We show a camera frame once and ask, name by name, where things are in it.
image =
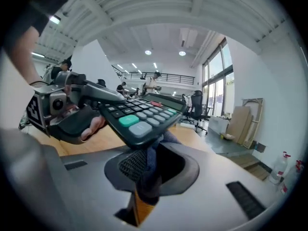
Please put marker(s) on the black calculator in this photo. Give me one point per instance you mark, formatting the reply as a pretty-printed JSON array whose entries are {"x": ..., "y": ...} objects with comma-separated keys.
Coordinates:
[{"x": 134, "y": 119}]

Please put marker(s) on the person's left hand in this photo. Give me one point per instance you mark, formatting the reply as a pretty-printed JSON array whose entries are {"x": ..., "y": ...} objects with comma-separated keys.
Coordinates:
[{"x": 93, "y": 127}]

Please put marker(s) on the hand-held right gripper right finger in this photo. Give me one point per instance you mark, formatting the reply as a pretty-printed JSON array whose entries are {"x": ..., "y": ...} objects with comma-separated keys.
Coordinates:
[{"x": 211, "y": 189}]

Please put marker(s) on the wooden canvas frame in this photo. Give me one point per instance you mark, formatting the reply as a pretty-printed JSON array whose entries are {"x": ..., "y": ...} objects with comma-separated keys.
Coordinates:
[{"x": 256, "y": 121}]

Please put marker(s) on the round ceiling light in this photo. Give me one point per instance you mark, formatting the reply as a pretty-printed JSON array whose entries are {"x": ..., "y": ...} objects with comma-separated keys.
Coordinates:
[
  {"x": 182, "y": 53},
  {"x": 148, "y": 52}
]

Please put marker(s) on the dark blue cloth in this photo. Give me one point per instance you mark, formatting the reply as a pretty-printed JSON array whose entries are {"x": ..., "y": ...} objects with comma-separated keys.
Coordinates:
[{"x": 150, "y": 163}]

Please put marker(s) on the black balcony railing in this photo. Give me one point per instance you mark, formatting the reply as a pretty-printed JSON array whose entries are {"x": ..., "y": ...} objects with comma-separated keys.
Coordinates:
[{"x": 168, "y": 77}]

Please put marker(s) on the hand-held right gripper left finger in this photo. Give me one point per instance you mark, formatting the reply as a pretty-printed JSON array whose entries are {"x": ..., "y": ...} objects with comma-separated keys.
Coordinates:
[{"x": 96, "y": 177}]

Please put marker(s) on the black office chair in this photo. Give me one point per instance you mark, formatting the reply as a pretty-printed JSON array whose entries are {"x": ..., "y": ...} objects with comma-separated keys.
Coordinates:
[{"x": 198, "y": 105}]

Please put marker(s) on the tall glass window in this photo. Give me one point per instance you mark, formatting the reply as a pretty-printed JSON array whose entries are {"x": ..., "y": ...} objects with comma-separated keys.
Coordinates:
[{"x": 217, "y": 80}]

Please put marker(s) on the clear water bottle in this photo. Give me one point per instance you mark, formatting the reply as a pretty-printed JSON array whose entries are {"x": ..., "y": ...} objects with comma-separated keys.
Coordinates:
[
  {"x": 291, "y": 179},
  {"x": 279, "y": 170}
]

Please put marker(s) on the ceiling light tube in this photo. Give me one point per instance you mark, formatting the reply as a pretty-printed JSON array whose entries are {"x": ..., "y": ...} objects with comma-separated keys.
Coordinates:
[
  {"x": 38, "y": 55},
  {"x": 55, "y": 20}
]

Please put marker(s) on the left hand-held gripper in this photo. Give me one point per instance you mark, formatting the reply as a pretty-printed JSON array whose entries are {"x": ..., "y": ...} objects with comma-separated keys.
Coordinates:
[{"x": 57, "y": 102}]

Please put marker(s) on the white low cabinet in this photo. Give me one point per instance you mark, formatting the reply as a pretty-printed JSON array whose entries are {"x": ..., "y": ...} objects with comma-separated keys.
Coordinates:
[{"x": 217, "y": 124}]

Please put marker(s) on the person's black shirt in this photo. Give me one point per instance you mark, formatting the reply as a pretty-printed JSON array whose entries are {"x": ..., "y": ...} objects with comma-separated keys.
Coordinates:
[{"x": 36, "y": 3}]

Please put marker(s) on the wooden pallet steps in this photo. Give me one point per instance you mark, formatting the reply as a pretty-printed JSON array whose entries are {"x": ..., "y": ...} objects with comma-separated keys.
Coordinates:
[{"x": 250, "y": 166}]

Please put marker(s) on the white ceiling air conditioner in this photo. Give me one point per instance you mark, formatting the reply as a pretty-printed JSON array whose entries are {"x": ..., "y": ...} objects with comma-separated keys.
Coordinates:
[{"x": 187, "y": 36}]

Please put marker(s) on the person's left forearm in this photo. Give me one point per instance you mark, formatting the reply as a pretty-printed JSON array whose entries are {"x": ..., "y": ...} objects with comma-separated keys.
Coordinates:
[{"x": 24, "y": 56}]

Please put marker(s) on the leaning brown boards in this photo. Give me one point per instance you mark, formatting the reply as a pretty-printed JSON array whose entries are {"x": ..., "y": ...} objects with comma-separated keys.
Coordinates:
[{"x": 238, "y": 121}]

